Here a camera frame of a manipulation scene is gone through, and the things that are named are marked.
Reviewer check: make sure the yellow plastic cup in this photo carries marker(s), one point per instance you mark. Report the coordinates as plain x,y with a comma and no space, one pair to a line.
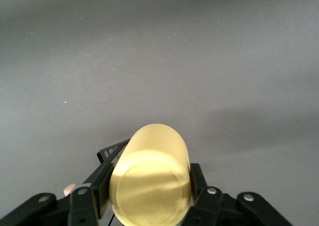
149,176

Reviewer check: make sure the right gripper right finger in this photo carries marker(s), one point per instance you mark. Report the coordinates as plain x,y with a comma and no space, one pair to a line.
211,208

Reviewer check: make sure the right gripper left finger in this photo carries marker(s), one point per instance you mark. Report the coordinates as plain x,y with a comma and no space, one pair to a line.
82,206

